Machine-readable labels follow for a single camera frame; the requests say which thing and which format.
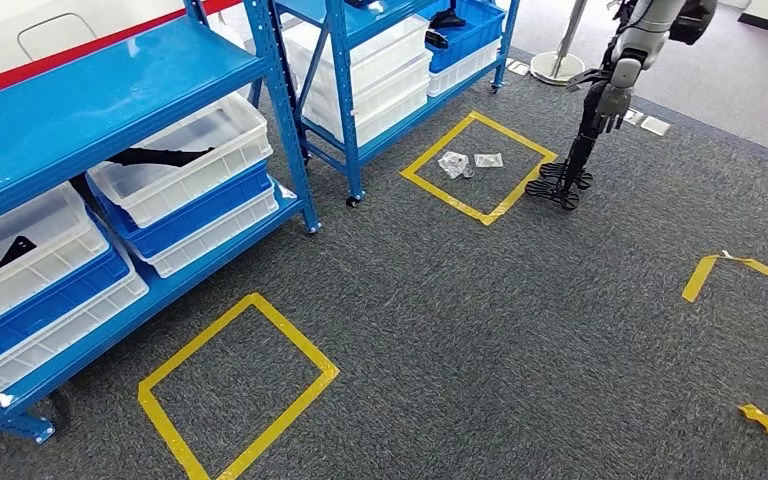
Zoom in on clear plastic bag of parts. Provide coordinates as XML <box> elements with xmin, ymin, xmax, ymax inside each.
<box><xmin>438</xmin><ymin>150</ymin><xmax>477</xmax><ymax>180</ymax></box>

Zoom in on white plastic bin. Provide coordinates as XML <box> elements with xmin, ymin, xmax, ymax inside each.
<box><xmin>0</xmin><ymin>271</ymin><xmax>150</xmax><ymax>393</ymax></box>
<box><xmin>128</xmin><ymin>188</ymin><xmax>281</xmax><ymax>280</ymax></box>
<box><xmin>283</xmin><ymin>14</ymin><xmax>430</xmax><ymax>101</ymax></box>
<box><xmin>85</xmin><ymin>92</ymin><xmax>274</xmax><ymax>230</ymax></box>
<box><xmin>301</xmin><ymin>56</ymin><xmax>433</xmax><ymax>124</ymax></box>
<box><xmin>304</xmin><ymin>82</ymin><xmax>430</xmax><ymax>148</ymax></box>
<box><xmin>426</xmin><ymin>39</ymin><xmax>503</xmax><ymax>99</ymax></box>
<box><xmin>0</xmin><ymin>182</ymin><xmax>112</xmax><ymax>339</ymax></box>

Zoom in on yellow floor tape, loose end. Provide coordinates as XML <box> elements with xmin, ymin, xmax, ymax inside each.
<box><xmin>680</xmin><ymin>250</ymin><xmax>768</xmax><ymax>480</ymax></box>

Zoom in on white car with red stripe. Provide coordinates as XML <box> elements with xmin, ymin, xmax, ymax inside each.
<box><xmin>0</xmin><ymin>0</ymin><xmax>246</xmax><ymax>97</ymax></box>

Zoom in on bystander robot grey hand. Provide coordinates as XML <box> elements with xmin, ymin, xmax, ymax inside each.
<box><xmin>594</xmin><ymin>82</ymin><xmax>634</xmax><ymax>134</ymax></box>

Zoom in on white round stand base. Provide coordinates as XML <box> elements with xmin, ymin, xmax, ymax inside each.
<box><xmin>529</xmin><ymin>0</ymin><xmax>589</xmax><ymax>86</ymax></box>

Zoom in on blue steel shelf rack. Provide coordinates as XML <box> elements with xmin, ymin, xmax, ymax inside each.
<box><xmin>271</xmin><ymin>0</ymin><xmax>521</xmax><ymax>208</ymax></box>
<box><xmin>0</xmin><ymin>0</ymin><xmax>322</xmax><ymax>445</ymax></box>

